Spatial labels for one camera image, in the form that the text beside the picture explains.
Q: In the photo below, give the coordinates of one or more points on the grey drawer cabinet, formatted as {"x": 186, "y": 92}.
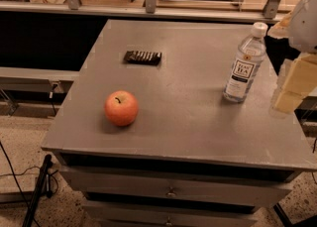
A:
{"x": 184, "y": 124}

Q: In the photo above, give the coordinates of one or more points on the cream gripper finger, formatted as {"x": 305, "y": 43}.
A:
{"x": 286, "y": 101}

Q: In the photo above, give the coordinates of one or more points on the red apple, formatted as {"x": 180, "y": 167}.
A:
{"x": 121, "y": 108}

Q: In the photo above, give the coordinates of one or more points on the black tripod leg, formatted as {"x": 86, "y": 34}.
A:
{"x": 37, "y": 193}

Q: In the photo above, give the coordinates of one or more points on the lower grey drawer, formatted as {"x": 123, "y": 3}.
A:
{"x": 138, "y": 215}

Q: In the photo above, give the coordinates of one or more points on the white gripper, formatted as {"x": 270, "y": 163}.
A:
{"x": 306, "y": 28}

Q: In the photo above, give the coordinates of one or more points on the grey drawer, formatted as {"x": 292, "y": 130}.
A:
{"x": 138, "y": 215}
{"x": 246, "y": 192}

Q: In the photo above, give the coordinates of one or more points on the upper grey drawer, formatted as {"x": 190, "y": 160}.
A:
{"x": 246, "y": 192}

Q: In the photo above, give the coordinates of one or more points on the clear tea water bottle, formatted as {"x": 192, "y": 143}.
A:
{"x": 250, "y": 54}

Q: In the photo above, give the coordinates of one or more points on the black rxbar chocolate bar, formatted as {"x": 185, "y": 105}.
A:
{"x": 141, "y": 57}

